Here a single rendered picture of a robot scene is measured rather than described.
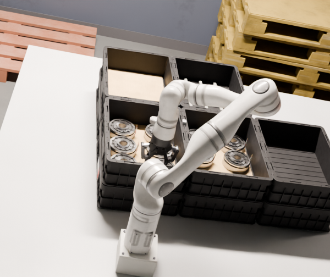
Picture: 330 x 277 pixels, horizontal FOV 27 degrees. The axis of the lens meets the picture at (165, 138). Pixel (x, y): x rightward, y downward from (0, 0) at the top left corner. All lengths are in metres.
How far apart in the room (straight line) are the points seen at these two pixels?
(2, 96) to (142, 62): 1.41
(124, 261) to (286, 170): 0.82
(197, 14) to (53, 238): 2.94
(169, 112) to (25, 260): 0.67
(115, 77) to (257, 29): 1.32
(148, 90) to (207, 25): 2.15
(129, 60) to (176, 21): 2.02
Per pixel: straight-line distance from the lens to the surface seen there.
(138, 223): 2.16
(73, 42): 4.70
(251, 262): 2.47
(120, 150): 2.51
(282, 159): 2.78
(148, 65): 3.04
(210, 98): 2.20
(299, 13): 4.22
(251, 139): 2.72
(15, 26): 4.79
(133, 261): 2.25
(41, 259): 2.28
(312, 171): 2.78
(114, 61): 3.02
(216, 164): 2.62
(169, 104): 2.26
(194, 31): 5.05
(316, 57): 4.25
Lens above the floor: 2.35
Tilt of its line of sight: 35 degrees down
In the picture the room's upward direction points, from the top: 15 degrees clockwise
